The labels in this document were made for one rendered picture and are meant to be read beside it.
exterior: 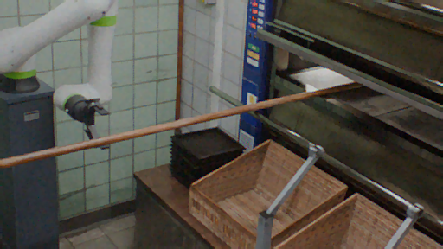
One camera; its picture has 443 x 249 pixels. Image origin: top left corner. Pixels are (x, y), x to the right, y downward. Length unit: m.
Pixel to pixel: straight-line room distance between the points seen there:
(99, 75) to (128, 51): 1.03
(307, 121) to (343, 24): 0.54
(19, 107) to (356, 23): 1.41
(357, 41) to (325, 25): 0.20
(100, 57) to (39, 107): 0.34
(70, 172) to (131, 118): 0.46
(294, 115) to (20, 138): 1.22
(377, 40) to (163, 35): 1.57
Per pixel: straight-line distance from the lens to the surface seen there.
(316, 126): 2.88
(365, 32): 2.57
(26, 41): 2.45
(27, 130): 2.74
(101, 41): 2.55
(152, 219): 3.27
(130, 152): 3.87
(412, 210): 2.06
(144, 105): 3.79
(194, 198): 2.92
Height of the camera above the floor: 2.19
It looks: 21 degrees down
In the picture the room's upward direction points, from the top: 6 degrees clockwise
